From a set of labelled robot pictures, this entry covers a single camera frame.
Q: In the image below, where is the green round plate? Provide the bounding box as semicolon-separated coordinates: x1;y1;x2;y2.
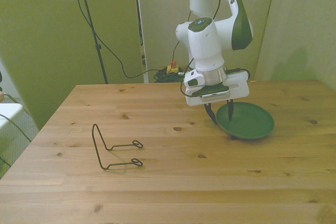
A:
215;101;275;141

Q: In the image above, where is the black tripod pole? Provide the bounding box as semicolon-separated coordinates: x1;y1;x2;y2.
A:
75;0;109;84

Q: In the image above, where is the black wire plate stand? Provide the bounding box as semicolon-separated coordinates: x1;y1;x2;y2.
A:
91;123;144;170

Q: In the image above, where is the white side table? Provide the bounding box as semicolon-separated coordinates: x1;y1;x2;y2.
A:
0;103;24;133

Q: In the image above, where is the dark cable bundle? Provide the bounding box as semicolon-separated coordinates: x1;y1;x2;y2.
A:
153;67;187;83

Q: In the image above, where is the thin dark cable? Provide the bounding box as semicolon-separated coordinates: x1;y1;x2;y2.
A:
0;113;33;143

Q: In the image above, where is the beige wide partition panel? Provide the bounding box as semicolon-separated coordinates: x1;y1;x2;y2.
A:
0;0;145;131

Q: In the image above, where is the yellow emergency stop box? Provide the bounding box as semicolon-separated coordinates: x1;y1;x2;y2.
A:
166;61;185;76

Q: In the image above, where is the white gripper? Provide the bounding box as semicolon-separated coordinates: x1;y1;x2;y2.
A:
184;69;250;125

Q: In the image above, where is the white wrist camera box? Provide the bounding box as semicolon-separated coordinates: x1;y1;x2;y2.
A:
183;70;206;89

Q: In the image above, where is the black hanging tripod cable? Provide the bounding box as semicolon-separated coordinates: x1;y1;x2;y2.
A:
66;0;169;79

